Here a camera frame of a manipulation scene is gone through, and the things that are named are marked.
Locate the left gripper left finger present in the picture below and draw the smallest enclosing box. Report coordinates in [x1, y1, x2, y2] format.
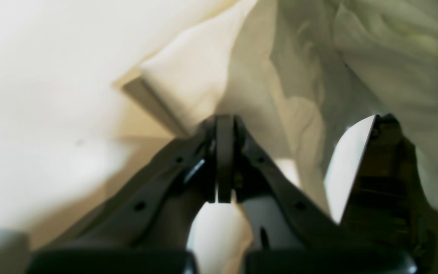
[27, 116, 227, 274]

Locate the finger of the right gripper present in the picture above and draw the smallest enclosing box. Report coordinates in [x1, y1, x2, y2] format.
[341, 115, 438, 274]

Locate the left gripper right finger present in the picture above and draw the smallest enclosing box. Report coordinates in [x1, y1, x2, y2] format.
[232, 116, 417, 274]

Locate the white printed T-shirt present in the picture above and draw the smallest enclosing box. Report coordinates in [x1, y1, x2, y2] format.
[0, 0, 438, 274]

